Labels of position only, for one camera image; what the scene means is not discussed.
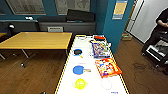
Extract colourful game box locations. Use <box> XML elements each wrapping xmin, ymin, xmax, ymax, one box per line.
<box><xmin>90</xmin><ymin>41</ymin><xmax>112</xmax><ymax>60</ymax></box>

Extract red flat object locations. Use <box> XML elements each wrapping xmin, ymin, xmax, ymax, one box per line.
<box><xmin>93</xmin><ymin>35</ymin><xmax>107</xmax><ymax>42</ymax></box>

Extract dark grey sofa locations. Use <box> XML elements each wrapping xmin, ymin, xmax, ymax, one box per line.
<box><xmin>0</xmin><ymin>9</ymin><xmax>98</xmax><ymax>35</ymax></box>

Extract white decorated table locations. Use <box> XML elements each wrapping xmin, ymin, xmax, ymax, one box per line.
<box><xmin>54</xmin><ymin>34</ymin><xmax>131</xmax><ymax>94</ymax></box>

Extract orange and white game box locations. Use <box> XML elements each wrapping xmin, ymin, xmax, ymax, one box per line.
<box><xmin>94</xmin><ymin>58</ymin><xmax>123</xmax><ymax>79</ymax></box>

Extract interior glass window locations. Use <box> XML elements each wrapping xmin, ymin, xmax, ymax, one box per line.
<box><xmin>54</xmin><ymin>0</ymin><xmax>91</xmax><ymax>16</ymax></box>
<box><xmin>5</xmin><ymin>0</ymin><xmax>47</xmax><ymax>16</ymax></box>
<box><xmin>0</xmin><ymin>0</ymin><xmax>7</xmax><ymax>16</ymax></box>

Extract cardboard box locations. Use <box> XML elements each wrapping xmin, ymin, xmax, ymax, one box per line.
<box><xmin>120</xmin><ymin>32</ymin><xmax>133</xmax><ymax>42</ymax></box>

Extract wooden table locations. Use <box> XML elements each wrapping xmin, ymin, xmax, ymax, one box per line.
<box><xmin>0</xmin><ymin>31</ymin><xmax>74</xmax><ymax>68</ymax></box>

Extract wooden door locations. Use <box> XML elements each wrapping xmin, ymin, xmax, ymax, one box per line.
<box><xmin>124</xmin><ymin>0</ymin><xmax>138</xmax><ymax>34</ymax></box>

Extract small white ledge object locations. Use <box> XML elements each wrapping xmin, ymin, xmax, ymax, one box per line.
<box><xmin>24</xmin><ymin>16</ymin><xmax>35</xmax><ymax>21</ymax></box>

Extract black wheeled cart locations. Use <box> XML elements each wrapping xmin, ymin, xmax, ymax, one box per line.
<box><xmin>142</xmin><ymin>36</ymin><xmax>168</xmax><ymax>69</ymax></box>

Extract yellow wall sign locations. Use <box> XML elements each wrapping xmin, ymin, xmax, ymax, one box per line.
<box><xmin>112</xmin><ymin>0</ymin><xmax>129</xmax><ymax>21</ymax></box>

